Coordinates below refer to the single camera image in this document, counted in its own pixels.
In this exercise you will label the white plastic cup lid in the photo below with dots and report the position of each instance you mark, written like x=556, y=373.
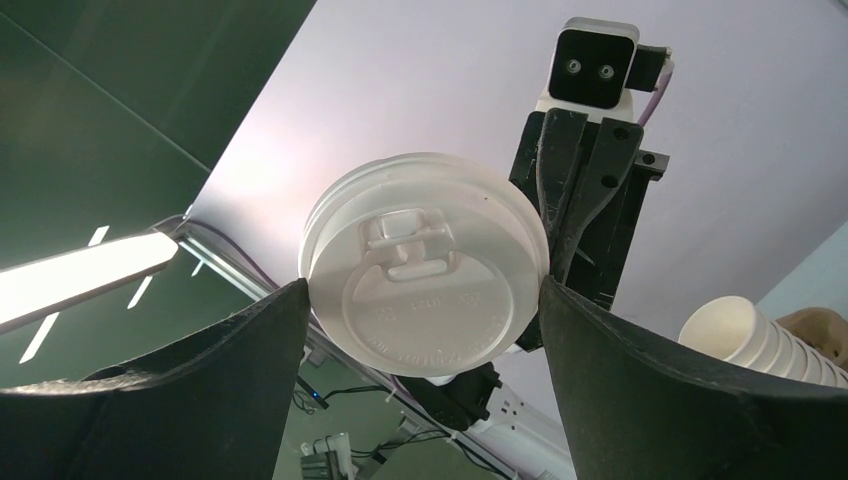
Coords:
x=424, y=264

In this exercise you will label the brown pulp cup carrier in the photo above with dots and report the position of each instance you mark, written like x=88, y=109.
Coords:
x=823, y=329

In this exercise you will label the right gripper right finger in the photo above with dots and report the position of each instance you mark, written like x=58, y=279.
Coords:
x=636, y=405

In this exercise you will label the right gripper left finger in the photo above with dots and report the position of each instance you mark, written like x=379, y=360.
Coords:
x=212, y=405

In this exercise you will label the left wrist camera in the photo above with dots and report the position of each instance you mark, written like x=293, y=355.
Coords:
x=600, y=68

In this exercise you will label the stack of white paper cups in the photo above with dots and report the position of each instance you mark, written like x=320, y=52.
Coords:
x=733, y=330

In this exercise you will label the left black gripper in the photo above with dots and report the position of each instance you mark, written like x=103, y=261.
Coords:
x=601, y=174

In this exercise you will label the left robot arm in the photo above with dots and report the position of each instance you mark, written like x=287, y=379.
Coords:
x=478, y=403

